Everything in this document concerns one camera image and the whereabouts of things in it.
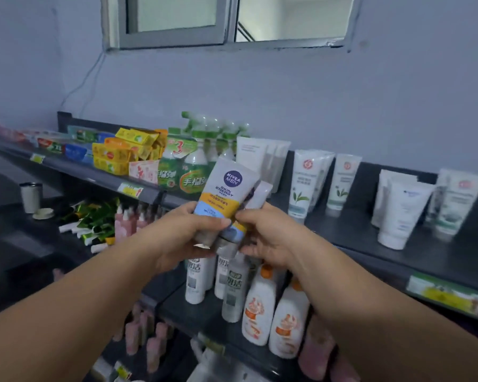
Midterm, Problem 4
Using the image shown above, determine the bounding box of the person's right hand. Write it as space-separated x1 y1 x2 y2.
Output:
235 202 323 275

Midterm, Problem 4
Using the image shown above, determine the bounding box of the person's left hand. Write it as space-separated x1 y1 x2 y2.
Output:
141 202 233 275

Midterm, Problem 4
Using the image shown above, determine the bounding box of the Nivea Men tube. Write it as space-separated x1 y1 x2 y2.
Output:
215 180 274 259
193 156 262 247

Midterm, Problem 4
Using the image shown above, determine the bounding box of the row of green-leaf tubes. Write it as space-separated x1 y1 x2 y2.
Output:
287 150 363 219

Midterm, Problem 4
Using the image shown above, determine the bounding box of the dark grey shelf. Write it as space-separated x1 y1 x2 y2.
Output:
0 111 478 382

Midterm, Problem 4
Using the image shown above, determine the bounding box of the person's right forearm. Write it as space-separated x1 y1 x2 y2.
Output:
294 238 478 382

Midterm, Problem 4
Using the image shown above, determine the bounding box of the person's left forearm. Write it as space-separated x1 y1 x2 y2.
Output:
0 238 164 382

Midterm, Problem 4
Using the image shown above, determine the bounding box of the pink white floral box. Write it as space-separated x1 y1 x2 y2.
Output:
128 159 160 184

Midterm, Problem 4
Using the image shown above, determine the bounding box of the green leafy packet bundle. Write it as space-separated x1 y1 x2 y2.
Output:
58 198 120 253

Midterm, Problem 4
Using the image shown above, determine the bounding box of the stack of yellow boxes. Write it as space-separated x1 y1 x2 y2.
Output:
92 127 169 176

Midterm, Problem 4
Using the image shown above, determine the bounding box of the row of pink tall bottles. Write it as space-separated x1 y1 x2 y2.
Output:
111 302 172 375

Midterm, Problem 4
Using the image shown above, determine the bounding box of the blue toothpaste box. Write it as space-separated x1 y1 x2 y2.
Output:
63 143 95 163

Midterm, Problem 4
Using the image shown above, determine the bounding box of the teal toothpaste box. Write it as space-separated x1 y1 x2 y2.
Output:
66 125 100 144

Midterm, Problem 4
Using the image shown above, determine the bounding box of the white yellow-label box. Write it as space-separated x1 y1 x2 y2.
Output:
91 355 114 382

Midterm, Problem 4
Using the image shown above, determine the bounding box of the white cup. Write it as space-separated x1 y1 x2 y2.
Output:
20 181 44 214

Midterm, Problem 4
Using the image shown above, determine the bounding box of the red toothpaste box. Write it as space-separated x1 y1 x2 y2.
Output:
36 137 66 155

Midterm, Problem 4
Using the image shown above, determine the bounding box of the black side shelving unit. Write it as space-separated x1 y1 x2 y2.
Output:
0 167 84 315

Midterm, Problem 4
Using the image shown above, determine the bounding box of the green yellow price tag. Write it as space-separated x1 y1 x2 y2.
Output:
406 272 478 317

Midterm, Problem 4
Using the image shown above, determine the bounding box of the grey framed window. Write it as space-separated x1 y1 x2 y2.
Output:
101 0 361 52

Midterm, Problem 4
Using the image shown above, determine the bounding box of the pale pink toothpaste box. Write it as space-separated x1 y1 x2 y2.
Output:
0 117 39 144

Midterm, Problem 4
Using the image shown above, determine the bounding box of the white air conditioner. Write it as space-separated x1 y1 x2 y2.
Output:
237 21 255 42

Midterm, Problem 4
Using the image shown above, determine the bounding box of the thin wall cable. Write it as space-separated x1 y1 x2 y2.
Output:
59 51 106 112

